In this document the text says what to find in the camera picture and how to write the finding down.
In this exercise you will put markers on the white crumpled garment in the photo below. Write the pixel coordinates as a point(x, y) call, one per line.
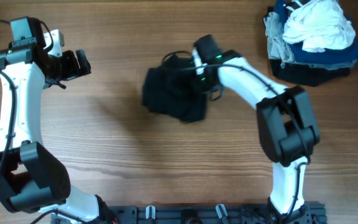
point(318, 25)

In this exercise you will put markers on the blue folded garment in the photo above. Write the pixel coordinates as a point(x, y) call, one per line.
point(326, 57)

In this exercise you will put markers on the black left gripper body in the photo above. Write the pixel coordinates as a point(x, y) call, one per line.
point(56, 75)

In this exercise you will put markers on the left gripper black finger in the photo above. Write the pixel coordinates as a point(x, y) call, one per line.
point(84, 65)
point(69, 65)

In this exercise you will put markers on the black t-shirt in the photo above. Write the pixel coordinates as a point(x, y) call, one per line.
point(176, 93)

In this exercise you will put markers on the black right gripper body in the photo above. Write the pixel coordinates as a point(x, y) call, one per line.
point(208, 79)

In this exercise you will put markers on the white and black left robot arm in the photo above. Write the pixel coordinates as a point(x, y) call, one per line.
point(32, 180)

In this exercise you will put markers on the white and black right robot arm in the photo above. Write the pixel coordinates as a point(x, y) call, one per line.
point(288, 129)

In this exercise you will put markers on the grey crumpled garment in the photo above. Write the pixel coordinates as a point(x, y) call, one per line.
point(277, 48)

